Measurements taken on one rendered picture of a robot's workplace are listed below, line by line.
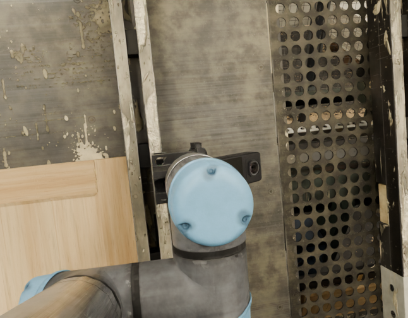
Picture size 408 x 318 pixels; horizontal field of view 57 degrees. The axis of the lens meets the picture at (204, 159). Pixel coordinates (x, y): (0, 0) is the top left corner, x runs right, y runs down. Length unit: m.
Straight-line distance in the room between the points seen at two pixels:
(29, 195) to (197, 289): 0.41
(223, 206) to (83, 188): 0.40
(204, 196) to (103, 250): 0.41
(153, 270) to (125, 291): 0.03
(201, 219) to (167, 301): 0.09
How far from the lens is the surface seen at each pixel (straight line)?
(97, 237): 0.71
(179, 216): 0.33
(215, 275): 0.37
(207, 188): 0.32
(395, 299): 0.88
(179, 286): 0.37
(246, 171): 0.56
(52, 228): 0.72
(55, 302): 0.26
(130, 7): 0.69
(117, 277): 0.38
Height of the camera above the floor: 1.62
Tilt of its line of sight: 35 degrees down
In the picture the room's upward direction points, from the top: straight up
